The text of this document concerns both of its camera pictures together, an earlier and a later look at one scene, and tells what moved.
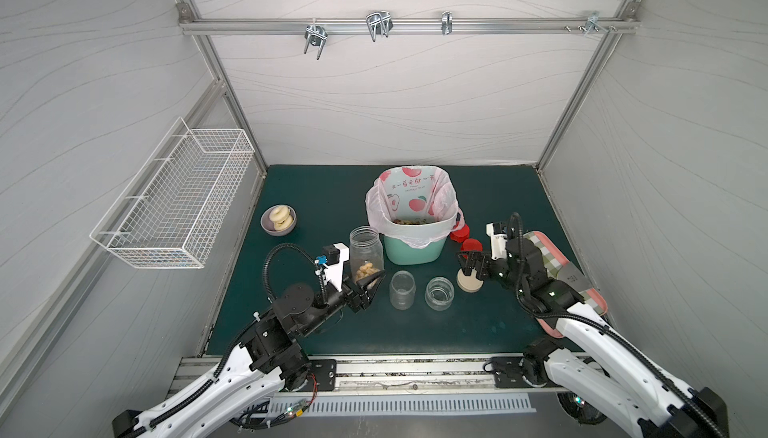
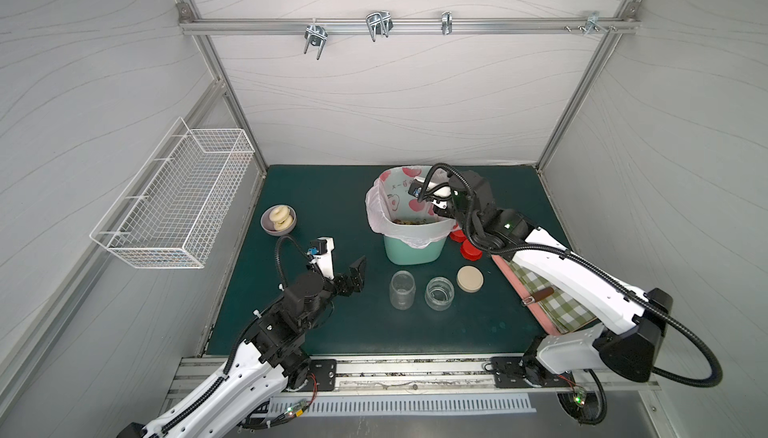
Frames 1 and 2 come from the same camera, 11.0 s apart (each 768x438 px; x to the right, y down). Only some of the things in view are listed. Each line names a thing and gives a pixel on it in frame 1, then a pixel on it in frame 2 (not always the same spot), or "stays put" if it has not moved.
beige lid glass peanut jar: [439, 293] stays put
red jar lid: [471, 244] stays put
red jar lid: [460, 235] stays put
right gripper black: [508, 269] -> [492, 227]
